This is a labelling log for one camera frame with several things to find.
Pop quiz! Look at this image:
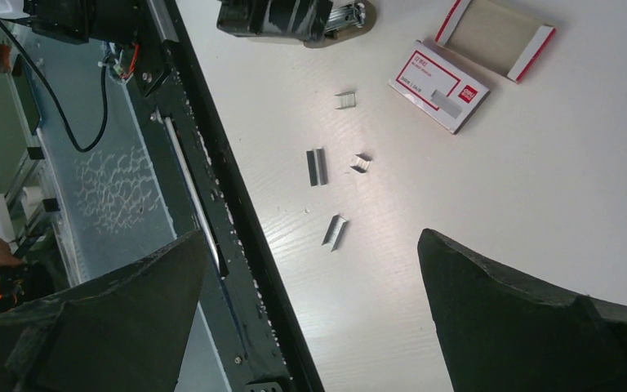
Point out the red white staple box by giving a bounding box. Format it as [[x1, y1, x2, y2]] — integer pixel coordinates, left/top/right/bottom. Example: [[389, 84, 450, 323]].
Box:
[[388, 40, 491, 135]]

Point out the silver staple strip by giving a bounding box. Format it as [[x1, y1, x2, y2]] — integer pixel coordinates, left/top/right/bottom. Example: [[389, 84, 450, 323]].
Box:
[[322, 215, 349, 252], [306, 148, 328, 187]]

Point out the left controller board with wires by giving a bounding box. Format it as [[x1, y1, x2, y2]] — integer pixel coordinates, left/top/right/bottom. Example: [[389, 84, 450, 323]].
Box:
[[98, 42, 140, 85]]

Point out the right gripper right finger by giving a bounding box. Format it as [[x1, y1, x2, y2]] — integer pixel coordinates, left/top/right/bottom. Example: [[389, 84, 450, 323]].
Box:
[[417, 229, 627, 391]]

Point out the small silver staple piece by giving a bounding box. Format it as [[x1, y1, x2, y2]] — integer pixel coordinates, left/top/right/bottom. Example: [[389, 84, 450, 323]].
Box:
[[349, 154, 373, 174]]

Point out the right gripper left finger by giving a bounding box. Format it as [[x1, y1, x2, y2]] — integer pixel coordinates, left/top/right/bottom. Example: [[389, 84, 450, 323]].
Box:
[[0, 231, 208, 391]]

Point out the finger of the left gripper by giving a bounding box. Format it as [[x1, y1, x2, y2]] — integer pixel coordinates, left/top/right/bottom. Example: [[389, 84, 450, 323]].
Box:
[[216, 0, 333, 42]]

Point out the staple box tray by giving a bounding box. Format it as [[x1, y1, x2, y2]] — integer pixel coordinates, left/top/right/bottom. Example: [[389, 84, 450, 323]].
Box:
[[434, 0, 557, 83]]

